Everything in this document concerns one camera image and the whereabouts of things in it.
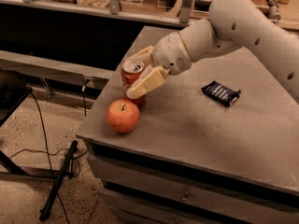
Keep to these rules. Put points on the dark blue candy bar wrapper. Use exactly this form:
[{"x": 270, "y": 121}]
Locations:
[{"x": 221, "y": 93}]

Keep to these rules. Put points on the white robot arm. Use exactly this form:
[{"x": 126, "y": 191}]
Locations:
[{"x": 232, "y": 24}]

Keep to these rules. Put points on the red apple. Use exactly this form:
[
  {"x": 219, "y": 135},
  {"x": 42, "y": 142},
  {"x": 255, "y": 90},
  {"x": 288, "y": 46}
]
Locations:
[{"x": 122, "y": 116}]

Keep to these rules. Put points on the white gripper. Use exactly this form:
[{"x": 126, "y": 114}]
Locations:
[{"x": 170, "y": 56}]

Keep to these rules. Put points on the black power strip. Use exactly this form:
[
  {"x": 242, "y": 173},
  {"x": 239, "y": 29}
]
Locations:
[{"x": 58, "y": 180}]

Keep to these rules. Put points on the red coke can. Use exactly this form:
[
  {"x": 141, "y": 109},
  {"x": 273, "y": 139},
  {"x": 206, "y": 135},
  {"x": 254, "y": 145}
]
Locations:
[{"x": 130, "y": 72}]

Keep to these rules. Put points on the grey drawer cabinet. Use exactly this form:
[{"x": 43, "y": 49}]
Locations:
[{"x": 192, "y": 160}]

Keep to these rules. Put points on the grey metal bench rail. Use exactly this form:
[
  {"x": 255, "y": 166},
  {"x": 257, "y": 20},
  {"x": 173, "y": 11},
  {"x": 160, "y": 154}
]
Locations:
[{"x": 70, "y": 73}]

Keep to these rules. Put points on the black side table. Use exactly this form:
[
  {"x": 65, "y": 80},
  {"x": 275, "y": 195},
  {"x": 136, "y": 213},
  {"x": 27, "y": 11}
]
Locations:
[{"x": 13, "y": 91}]

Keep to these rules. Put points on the grey window ledge frame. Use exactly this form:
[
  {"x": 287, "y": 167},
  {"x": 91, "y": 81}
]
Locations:
[{"x": 179, "y": 13}]

